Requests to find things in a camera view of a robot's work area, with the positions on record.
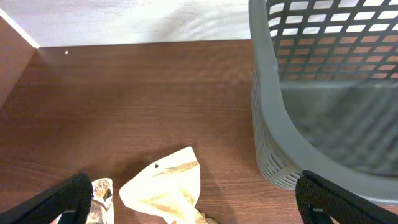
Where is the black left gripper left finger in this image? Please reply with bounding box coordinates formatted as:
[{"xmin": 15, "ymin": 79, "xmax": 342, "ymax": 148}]
[{"xmin": 1, "ymin": 173, "xmax": 93, "ymax": 224}]

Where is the grey plastic basket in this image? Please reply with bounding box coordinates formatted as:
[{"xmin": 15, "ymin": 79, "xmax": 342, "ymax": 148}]
[{"xmin": 248, "ymin": 0, "xmax": 397, "ymax": 205}]

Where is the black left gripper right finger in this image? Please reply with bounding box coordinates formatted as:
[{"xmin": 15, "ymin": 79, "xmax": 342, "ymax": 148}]
[{"xmin": 295, "ymin": 170, "xmax": 397, "ymax": 224}]

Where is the cream brown snack wrapper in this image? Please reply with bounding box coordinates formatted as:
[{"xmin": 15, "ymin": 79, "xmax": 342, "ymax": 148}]
[{"xmin": 86, "ymin": 178, "xmax": 114, "ymax": 224}]

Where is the cream snack bag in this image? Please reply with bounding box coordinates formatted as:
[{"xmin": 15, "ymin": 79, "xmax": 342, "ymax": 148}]
[{"xmin": 119, "ymin": 147, "xmax": 216, "ymax": 224}]

